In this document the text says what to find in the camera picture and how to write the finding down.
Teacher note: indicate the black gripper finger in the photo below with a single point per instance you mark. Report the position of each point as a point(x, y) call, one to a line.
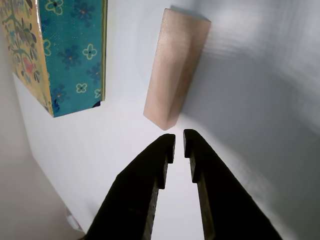
point(135, 200)
point(225, 200)

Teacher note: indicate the wooden Jenga block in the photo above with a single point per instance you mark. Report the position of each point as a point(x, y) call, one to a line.
point(170, 75)

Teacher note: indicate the yellow and blue floral box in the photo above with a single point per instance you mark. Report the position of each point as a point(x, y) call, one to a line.
point(72, 62)

